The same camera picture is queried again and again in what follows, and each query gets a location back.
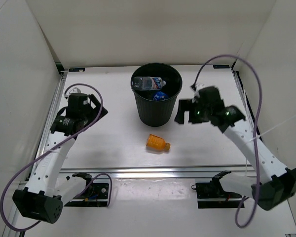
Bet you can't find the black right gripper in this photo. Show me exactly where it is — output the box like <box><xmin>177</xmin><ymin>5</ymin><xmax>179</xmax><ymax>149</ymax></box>
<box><xmin>174</xmin><ymin>99</ymin><xmax>212</xmax><ymax>125</ymax></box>

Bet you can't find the blue label water bottle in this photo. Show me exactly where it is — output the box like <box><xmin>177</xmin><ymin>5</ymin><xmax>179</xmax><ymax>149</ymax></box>
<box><xmin>151</xmin><ymin>91</ymin><xmax>169</xmax><ymax>101</ymax></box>

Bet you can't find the orange juice bottle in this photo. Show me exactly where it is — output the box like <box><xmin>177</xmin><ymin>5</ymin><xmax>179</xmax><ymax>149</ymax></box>
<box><xmin>146</xmin><ymin>134</ymin><xmax>171</xmax><ymax>153</ymax></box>

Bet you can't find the white orange label bottle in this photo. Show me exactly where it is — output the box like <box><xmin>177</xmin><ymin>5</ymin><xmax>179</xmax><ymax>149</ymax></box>
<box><xmin>131</xmin><ymin>77</ymin><xmax>166</xmax><ymax>91</ymax></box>

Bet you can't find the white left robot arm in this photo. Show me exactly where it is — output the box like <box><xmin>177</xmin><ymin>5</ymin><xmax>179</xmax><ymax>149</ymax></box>
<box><xmin>12</xmin><ymin>93</ymin><xmax>108</xmax><ymax>224</ymax></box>

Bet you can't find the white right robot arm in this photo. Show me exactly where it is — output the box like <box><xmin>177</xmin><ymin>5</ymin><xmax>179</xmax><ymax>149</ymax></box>
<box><xmin>175</xmin><ymin>86</ymin><xmax>296</xmax><ymax>211</ymax></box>

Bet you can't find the black plastic waste bin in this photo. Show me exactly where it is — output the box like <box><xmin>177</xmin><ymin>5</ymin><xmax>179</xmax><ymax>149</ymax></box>
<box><xmin>131</xmin><ymin>63</ymin><xmax>183</xmax><ymax>127</ymax></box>

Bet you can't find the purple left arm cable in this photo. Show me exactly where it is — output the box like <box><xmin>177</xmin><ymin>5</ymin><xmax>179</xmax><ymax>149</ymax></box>
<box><xmin>0</xmin><ymin>83</ymin><xmax>112</xmax><ymax>232</ymax></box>

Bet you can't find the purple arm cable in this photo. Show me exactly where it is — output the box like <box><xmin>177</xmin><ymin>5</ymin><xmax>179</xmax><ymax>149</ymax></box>
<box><xmin>0</xmin><ymin>83</ymin><xmax>112</xmax><ymax>232</ymax></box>
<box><xmin>189</xmin><ymin>54</ymin><xmax>263</xmax><ymax>228</ymax></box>

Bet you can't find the aluminium left side rail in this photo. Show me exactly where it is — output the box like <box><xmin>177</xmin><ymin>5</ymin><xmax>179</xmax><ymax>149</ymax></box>
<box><xmin>55</xmin><ymin>62</ymin><xmax>66</xmax><ymax>98</ymax></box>

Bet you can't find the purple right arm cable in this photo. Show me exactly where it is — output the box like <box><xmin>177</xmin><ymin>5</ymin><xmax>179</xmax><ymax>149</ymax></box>
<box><xmin>189</xmin><ymin>54</ymin><xmax>263</xmax><ymax>228</ymax></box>

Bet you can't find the aluminium front table rail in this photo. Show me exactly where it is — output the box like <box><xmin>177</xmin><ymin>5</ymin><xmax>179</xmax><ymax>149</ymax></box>
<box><xmin>59</xmin><ymin>165</ymin><xmax>256</xmax><ymax>179</ymax></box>

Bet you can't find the aluminium right side rail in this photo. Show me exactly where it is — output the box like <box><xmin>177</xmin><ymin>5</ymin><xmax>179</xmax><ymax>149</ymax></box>
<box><xmin>231</xmin><ymin>70</ymin><xmax>259</xmax><ymax>139</ymax></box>

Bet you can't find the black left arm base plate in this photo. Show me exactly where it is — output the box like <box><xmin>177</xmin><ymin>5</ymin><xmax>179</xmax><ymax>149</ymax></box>
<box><xmin>65</xmin><ymin>183</ymin><xmax>110</xmax><ymax>207</ymax></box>

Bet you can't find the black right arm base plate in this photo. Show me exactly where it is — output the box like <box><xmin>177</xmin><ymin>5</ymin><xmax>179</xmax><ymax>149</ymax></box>
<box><xmin>191</xmin><ymin>183</ymin><xmax>242</xmax><ymax>209</ymax></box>

